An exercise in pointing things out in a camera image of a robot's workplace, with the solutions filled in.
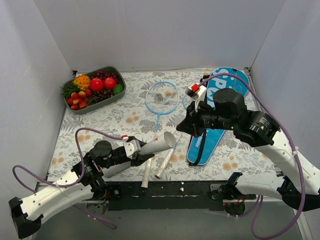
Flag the white plastic shuttlecock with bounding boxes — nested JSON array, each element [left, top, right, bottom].
[[174, 114, 186, 125]]

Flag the white shuttlecock tube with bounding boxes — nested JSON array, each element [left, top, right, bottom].
[[102, 131, 177, 179]]

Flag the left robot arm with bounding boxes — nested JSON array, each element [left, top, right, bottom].
[[8, 136, 158, 239]]

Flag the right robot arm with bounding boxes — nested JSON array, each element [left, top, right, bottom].
[[176, 84, 320, 212]]

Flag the blue racket left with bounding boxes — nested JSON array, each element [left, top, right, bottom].
[[140, 81, 180, 189]]

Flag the blue racket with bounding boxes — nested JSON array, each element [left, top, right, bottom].
[[154, 82, 201, 180], [140, 81, 180, 189]]

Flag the blue racket bag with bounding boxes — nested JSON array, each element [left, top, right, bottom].
[[186, 67, 250, 166]]

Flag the blue racket right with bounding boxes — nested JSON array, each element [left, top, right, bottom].
[[154, 82, 201, 180]]

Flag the floral tablecloth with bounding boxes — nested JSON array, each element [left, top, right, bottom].
[[47, 71, 275, 182]]

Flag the green lime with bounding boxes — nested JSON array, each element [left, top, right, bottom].
[[112, 84, 124, 96]]

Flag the red apple right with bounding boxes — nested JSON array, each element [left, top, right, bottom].
[[103, 77, 117, 91]]

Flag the red apple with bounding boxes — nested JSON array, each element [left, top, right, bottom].
[[89, 78, 104, 92], [103, 77, 117, 91]]

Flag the red apple left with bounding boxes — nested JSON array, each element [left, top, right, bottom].
[[89, 78, 104, 92]]

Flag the small red yellow fruits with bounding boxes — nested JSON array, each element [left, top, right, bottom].
[[66, 89, 93, 111]]

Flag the dark grape bunch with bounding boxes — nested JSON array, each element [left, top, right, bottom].
[[92, 71, 118, 81]]

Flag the orange flower fruit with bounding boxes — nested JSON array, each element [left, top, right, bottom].
[[73, 74, 91, 91]]

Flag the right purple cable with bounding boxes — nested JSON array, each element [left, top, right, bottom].
[[198, 73, 307, 240]]

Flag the purple cable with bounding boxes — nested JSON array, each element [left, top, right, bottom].
[[12, 127, 128, 230], [198, 73, 307, 240]]

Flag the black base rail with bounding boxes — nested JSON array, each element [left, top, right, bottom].
[[106, 180, 227, 211]]

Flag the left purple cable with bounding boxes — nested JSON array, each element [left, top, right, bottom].
[[12, 127, 128, 230]]

